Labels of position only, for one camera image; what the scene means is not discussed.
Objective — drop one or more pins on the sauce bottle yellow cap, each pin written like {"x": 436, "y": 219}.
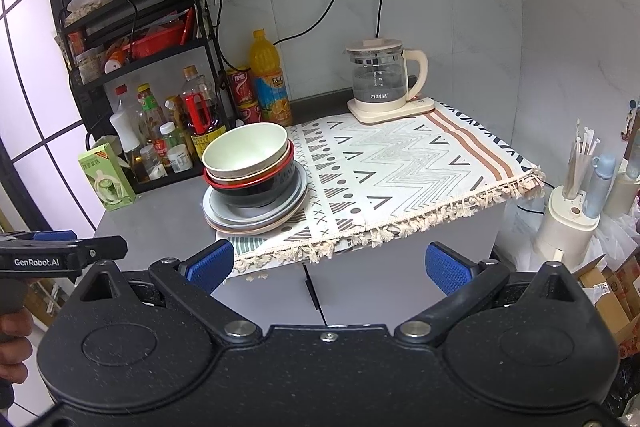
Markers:
{"x": 150, "y": 112}

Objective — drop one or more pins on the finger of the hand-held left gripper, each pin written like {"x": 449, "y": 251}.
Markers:
{"x": 107, "y": 248}
{"x": 50, "y": 235}

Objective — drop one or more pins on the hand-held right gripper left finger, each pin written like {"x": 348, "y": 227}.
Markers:
{"x": 212, "y": 266}

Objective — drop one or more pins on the clear bottle red cap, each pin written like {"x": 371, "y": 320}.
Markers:
{"x": 125, "y": 102}

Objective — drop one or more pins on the white deep plate crossed-utensils print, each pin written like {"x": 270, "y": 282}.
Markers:
{"x": 290, "y": 216}

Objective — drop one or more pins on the red drink can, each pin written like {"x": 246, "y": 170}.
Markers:
{"x": 241, "y": 87}
{"x": 249, "y": 113}

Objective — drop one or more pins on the bottle with white pour cap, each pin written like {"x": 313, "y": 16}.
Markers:
{"x": 125, "y": 132}

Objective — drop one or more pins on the pale blue thermos bottle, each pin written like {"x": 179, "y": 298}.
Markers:
{"x": 600, "y": 187}

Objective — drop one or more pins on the black metal kitchen rack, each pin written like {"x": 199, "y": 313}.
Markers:
{"x": 212, "y": 37}

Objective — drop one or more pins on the white deep plate script print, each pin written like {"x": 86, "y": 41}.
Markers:
{"x": 295, "y": 192}

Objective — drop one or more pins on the small glass jar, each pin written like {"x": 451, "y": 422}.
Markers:
{"x": 152, "y": 164}

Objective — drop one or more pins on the bundle of white chopsticks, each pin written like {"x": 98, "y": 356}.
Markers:
{"x": 580, "y": 167}

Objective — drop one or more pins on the orange juice bottle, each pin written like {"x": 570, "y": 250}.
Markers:
{"x": 270, "y": 77}

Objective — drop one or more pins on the white chopstick holder appliance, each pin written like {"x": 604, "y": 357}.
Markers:
{"x": 560, "y": 232}

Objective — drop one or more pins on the red and black bowl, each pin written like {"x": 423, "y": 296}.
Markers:
{"x": 260, "y": 189}

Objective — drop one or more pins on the brown cardboard box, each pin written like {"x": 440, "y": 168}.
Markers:
{"x": 610, "y": 297}

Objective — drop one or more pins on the patterned fringed table cloth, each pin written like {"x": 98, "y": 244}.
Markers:
{"x": 400, "y": 167}

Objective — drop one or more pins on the person's left hand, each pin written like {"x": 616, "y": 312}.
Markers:
{"x": 17, "y": 342}

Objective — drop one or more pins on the glass electric kettle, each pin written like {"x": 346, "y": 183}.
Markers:
{"x": 380, "y": 74}

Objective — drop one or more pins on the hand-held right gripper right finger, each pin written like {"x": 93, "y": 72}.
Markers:
{"x": 447, "y": 268}

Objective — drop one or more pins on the green cardboard box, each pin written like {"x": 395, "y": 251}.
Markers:
{"x": 105, "y": 179}

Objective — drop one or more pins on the red plastic basket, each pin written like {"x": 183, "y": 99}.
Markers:
{"x": 157, "y": 42}

